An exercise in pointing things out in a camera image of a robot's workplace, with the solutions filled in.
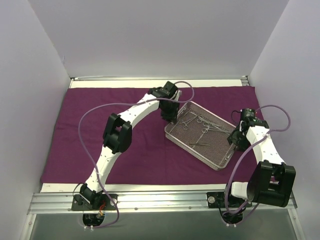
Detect aluminium front frame rail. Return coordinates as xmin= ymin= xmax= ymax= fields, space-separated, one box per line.
xmin=26 ymin=187 xmax=298 ymax=214

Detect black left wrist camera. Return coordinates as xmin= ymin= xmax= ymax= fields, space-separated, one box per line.
xmin=159 ymin=81 xmax=178 ymax=99

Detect steel surgical scissors left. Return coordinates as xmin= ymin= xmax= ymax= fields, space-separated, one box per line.
xmin=178 ymin=112 xmax=198 ymax=130

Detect steel forceps right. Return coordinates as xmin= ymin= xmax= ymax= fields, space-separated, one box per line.
xmin=208 ymin=121 xmax=231 ymax=134

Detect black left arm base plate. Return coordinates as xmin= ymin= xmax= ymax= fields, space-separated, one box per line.
xmin=71 ymin=192 xmax=116 ymax=211

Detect steel forceps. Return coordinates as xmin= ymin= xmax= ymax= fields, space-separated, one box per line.
xmin=196 ymin=115 xmax=212 ymax=143
xmin=208 ymin=121 xmax=231 ymax=134

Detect wire mesh instrument tray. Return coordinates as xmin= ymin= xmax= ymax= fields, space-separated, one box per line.
xmin=164 ymin=101 xmax=236 ymax=171

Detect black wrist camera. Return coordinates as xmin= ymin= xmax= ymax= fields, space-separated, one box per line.
xmin=231 ymin=108 xmax=257 ymax=121
xmin=159 ymin=81 xmax=178 ymax=99

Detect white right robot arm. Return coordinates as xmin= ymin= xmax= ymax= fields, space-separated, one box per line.
xmin=222 ymin=119 xmax=296 ymax=208

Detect aluminium back rail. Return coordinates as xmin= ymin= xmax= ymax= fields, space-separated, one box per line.
xmin=71 ymin=75 xmax=247 ymax=81

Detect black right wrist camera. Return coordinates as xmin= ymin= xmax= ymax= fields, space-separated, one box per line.
xmin=231 ymin=108 xmax=257 ymax=121

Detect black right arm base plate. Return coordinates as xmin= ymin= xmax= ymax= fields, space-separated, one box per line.
xmin=206 ymin=191 xmax=245 ymax=209

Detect aluminium right side rail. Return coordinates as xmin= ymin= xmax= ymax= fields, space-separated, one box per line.
xmin=240 ymin=75 xmax=250 ymax=87

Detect steel tweezers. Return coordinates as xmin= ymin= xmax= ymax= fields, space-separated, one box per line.
xmin=188 ymin=142 xmax=210 ymax=147

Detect steel forceps centre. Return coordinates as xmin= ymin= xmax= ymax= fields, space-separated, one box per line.
xmin=196 ymin=115 xmax=212 ymax=143

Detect purple cloth wrap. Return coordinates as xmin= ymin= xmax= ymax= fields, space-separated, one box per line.
xmin=41 ymin=86 xmax=259 ymax=185

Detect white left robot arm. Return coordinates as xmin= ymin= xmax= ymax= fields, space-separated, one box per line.
xmin=80 ymin=82 xmax=181 ymax=210

